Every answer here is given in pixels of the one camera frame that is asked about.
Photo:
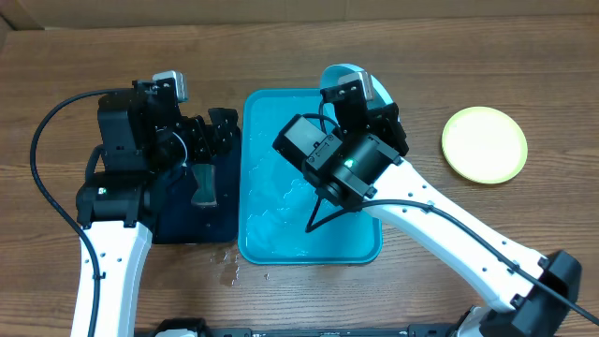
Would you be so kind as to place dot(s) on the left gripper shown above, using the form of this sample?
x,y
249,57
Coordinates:
x,y
224,136

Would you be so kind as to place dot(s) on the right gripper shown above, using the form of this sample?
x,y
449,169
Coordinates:
x,y
388,125

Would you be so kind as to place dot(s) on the dark green sponge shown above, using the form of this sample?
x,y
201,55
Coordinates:
x,y
205,195

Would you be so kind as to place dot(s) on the light blue plate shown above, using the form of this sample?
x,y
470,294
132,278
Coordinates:
x,y
375,93

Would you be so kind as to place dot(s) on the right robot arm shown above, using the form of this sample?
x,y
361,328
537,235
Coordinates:
x,y
361,166

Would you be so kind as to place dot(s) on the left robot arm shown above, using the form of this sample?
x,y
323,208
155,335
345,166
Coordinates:
x,y
158,177

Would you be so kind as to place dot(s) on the teal plastic serving tray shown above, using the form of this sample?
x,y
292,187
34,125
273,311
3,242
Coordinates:
x,y
276,202

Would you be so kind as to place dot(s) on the black plastic tray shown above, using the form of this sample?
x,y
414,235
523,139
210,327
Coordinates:
x,y
183,221

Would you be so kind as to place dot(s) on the cardboard backdrop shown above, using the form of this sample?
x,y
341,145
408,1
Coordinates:
x,y
85,14

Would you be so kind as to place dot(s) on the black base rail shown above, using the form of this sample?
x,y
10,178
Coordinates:
x,y
413,330

